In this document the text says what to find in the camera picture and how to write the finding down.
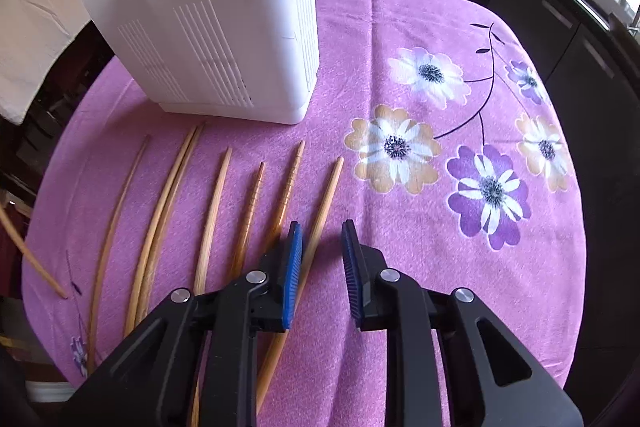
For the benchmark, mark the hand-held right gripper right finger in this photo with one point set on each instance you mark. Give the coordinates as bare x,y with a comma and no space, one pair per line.
352,277

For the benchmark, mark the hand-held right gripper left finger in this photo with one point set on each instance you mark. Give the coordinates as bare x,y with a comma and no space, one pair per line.
292,277

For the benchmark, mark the ridged brown chopstick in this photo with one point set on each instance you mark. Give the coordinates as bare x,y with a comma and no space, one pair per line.
287,197
250,217

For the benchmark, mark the wooden chopstick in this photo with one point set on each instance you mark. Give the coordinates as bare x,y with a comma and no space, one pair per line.
325,207
113,231
35,259
215,207
144,253
173,192

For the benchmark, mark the pink floral tablecloth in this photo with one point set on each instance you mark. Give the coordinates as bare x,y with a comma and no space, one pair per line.
400,232

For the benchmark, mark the dark wooden chair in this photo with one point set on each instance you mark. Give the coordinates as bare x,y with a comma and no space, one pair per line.
45,142

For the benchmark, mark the black base cabinets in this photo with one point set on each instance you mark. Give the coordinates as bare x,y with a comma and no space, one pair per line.
550,37

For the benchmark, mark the white hanging cloth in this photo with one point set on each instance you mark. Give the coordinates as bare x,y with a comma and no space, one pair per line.
35,32

